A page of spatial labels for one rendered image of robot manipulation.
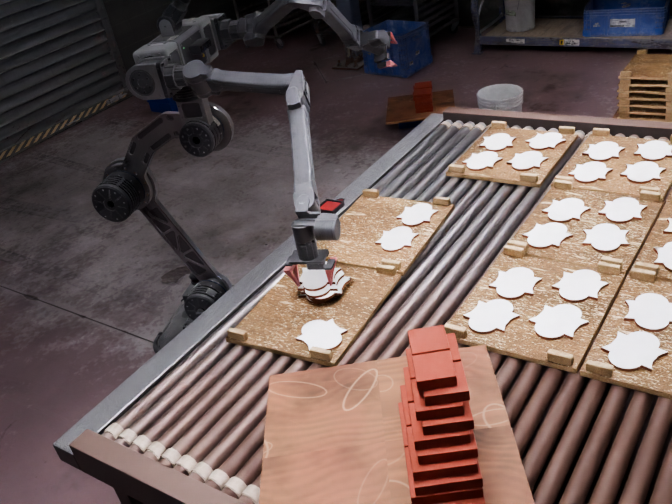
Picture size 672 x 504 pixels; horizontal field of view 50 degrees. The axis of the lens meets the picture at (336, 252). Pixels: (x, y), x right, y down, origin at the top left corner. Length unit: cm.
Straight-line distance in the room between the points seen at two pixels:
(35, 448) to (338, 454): 218
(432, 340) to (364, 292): 79
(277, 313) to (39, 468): 162
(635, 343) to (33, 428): 264
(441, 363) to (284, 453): 42
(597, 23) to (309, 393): 528
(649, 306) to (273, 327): 98
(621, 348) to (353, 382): 64
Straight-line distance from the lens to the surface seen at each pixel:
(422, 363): 127
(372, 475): 145
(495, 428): 150
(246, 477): 168
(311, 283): 206
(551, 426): 168
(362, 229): 238
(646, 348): 184
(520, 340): 186
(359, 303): 204
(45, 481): 332
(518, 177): 259
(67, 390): 372
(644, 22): 649
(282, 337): 198
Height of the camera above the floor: 213
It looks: 31 degrees down
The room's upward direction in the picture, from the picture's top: 11 degrees counter-clockwise
